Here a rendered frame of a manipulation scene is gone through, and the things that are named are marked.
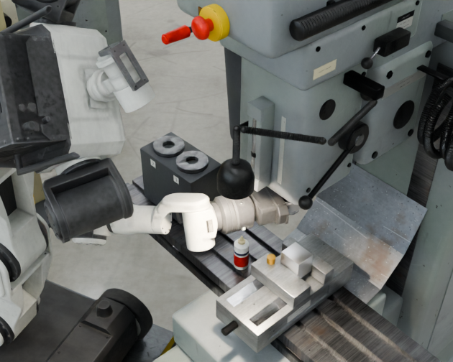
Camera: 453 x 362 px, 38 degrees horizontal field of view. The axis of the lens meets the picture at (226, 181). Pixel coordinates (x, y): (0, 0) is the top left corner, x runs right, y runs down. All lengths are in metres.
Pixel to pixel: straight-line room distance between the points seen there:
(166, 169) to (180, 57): 2.82
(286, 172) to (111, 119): 0.37
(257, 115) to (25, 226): 0.72
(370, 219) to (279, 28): 0.96
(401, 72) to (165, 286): 1.86
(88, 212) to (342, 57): 0.55
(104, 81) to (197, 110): 2.82
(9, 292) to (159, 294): 1.26
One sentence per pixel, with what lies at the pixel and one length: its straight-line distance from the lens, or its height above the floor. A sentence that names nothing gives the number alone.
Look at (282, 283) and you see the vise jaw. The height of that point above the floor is 1.04.
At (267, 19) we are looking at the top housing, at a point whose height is 1.81.
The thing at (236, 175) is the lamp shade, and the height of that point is 1.49.
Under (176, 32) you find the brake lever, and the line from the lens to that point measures 1.23.
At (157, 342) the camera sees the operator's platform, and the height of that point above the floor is 0.40.
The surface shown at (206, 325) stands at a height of 0.85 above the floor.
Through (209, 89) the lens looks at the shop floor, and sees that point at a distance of 4.28.
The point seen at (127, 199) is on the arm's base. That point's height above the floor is 1.43.
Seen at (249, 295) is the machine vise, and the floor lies 1.00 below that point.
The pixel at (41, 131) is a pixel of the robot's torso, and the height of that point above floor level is 1.58.
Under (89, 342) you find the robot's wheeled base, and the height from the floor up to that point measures 0.59.
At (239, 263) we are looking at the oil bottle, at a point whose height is 0.96.
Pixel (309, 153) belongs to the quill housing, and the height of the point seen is 1.46.
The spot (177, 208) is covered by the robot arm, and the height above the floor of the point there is 1.28.
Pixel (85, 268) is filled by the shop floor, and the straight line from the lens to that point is 3.15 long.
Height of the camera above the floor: 2.27
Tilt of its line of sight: 40 degrees down
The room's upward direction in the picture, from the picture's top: straight up
